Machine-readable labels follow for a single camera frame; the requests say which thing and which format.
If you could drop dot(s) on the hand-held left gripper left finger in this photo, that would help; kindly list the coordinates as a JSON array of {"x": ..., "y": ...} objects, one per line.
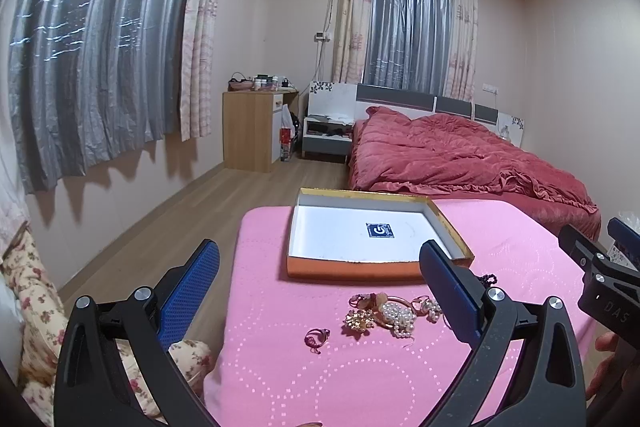
[{"x": 192, "y": 292}]

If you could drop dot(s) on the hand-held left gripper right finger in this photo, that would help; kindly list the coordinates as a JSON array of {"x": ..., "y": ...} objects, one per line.
[{"x": 462, "y": 302}]

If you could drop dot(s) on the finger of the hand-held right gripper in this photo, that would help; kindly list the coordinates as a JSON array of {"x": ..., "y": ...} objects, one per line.
[
  {"x": 622, "y": 234},
  {"x": 577, "y": 243}
]

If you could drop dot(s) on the white pearl brooch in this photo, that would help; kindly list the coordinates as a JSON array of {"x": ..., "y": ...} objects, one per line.
[{"x": 397, "y": 317}]

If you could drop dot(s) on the pink flower hair clip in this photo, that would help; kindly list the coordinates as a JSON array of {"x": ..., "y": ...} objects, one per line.
[{"x": 366, "y": 300}]

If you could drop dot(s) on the gold flower brooch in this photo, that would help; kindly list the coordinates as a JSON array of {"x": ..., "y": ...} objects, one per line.
[{"x": 359, "y": 321}]

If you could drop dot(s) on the orange cardboard box lid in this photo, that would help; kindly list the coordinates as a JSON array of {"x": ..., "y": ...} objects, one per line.
[{"x": 370, "y": 232}]

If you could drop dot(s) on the person's right hand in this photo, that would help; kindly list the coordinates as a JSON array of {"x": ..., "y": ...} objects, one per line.
[{"x": 604, "y": 357}]

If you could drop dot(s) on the bed with red duvet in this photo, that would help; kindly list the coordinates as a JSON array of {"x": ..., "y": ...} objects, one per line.
[{"x": 450, "y": 152}]

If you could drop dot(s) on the pink dotted mat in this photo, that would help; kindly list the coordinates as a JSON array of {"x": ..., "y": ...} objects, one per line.
[{"x": 310, "y": 387}]

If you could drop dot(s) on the wooden desk cabinet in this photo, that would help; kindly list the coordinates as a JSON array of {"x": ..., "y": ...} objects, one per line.
[{"x": 247, "y": 132}]

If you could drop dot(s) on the red carton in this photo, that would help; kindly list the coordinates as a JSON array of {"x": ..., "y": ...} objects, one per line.
[{"x": 285, "y": 144}]

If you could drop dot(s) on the white nightstand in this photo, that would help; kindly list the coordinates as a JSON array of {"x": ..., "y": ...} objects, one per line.
[{"x": 325, "y": 147}]

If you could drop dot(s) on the white plastic bag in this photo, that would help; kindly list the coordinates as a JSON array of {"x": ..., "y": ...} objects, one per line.
[{"x": 286, "y": 118}]

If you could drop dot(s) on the grey and white headboard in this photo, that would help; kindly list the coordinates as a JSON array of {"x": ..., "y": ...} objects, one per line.
[{"x": 400, "y": 99}]

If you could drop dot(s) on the clutter of bottles on desk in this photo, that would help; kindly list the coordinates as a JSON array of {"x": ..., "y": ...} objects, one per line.
[{"x": 260, "y": 82}]

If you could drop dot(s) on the floral white curtain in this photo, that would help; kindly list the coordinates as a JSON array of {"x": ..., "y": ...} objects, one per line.
[
  {"x": 462, "y": 37},
  {"x": 205, "y": 32},
  {"x": 352, "y": 17}
]

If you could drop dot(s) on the large grey curtain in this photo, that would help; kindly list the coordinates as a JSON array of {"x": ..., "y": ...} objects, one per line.
[{"x": 100, "y": 57}]

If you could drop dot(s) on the grey window curtain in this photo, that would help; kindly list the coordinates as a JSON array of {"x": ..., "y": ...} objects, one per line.
[{"x": 407, "y": 22}]

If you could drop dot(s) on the white wall thermostat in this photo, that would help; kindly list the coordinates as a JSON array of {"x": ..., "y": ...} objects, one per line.
[{"x": 323, "y": 37}]

